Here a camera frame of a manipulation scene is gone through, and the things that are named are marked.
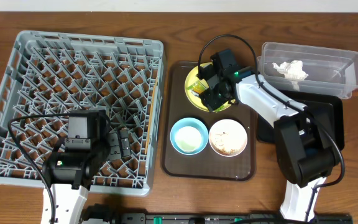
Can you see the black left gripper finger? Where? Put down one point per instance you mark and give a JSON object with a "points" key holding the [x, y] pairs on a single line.
{"points": [[125, 143], [115, 150]]}

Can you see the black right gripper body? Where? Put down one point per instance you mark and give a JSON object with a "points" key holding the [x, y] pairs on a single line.
{"points": [[210, 84]]}

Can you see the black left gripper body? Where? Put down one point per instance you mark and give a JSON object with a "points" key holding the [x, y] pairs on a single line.
{"points": [[119, 144]]}

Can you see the colourful snack wrapper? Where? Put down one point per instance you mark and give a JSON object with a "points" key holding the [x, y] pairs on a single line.
{"points": [[197, 88]]}

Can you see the white paper napkin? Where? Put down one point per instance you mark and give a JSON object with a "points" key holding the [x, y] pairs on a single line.
{"points": [[291, 70]]}

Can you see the white paper cup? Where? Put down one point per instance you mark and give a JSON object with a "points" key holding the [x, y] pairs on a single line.
{"points": [[188, 139]]}

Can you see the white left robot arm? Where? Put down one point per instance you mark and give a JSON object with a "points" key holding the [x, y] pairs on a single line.
{"points": [[76, 159]]}

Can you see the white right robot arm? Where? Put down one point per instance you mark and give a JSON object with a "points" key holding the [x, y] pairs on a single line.
{"points": [[308, 154]]}

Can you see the black waste tray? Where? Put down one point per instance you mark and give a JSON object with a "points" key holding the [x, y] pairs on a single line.
{"points": [[315, 102]]}

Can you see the clear plastic waste bin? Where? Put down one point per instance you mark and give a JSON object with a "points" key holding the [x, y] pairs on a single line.
{"points": [[331, 71]]}

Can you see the grey dishwasher rack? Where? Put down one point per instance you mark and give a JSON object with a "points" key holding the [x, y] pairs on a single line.
{"points": [[50, 74]]}

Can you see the yellow plate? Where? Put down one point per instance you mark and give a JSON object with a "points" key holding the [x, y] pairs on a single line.
{"points": [[190, 79]]}

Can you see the leftover rice food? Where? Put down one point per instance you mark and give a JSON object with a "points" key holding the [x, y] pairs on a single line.
{"points": [[227, 138]]}

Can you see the wooden chopstick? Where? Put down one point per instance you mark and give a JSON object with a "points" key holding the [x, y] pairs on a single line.
{"points": [[149, 132]]}

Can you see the light blue bowl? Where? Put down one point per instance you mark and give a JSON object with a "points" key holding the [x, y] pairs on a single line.
{"points": [[199, 125]]}

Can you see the dark brown serving tray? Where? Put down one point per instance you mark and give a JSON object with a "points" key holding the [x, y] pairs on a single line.
{"points": [[206, 164]]}

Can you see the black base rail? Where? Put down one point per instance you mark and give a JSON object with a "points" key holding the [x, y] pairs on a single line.
{"points": [[99, 213]]}

